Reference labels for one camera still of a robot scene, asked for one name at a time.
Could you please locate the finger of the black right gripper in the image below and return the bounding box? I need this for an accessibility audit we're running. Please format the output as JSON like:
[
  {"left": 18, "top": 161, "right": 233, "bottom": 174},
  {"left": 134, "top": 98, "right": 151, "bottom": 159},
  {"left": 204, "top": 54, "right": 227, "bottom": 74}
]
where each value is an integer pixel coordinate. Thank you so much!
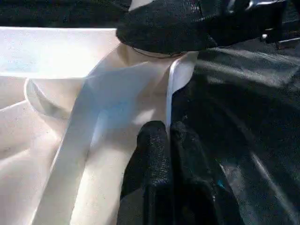
[{"left": 116, "top": 0, "right": 218, "bottom": 54}]

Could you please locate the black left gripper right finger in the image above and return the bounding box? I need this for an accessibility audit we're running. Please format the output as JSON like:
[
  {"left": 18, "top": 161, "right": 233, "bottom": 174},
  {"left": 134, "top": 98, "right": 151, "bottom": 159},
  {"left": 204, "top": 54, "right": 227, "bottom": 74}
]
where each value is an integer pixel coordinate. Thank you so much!
[{"left": 170, "top": 121, "right": 245, "bottom": 225}]

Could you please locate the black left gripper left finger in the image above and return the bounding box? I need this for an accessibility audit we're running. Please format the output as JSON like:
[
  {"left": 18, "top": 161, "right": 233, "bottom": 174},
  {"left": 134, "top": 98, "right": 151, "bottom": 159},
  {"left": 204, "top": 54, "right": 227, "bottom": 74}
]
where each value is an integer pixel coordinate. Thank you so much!
[{"left": 117, "top": 120, "right": 175, "bottom": 225}]

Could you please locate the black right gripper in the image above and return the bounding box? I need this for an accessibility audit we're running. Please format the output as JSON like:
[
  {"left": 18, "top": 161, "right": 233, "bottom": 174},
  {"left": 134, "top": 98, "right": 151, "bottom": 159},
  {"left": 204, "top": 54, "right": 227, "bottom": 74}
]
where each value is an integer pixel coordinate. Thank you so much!
[{"left": 199, "top": 0, "right": 287, "bottom": 47}]

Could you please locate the white plastic table top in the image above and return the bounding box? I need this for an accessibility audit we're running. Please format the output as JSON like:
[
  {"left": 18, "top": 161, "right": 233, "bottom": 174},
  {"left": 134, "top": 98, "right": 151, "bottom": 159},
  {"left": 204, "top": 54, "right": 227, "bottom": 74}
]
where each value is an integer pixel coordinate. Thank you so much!
[{"left": 0, "top": 26, "right": 200, "bottom": 225}]

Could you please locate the black mat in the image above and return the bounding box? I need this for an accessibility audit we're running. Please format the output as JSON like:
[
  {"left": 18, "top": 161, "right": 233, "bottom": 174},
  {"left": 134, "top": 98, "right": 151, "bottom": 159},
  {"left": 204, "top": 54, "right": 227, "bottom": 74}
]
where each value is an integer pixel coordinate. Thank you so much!
[{"left": 0, "top": 0, "right": 300, "bottom": 225}]

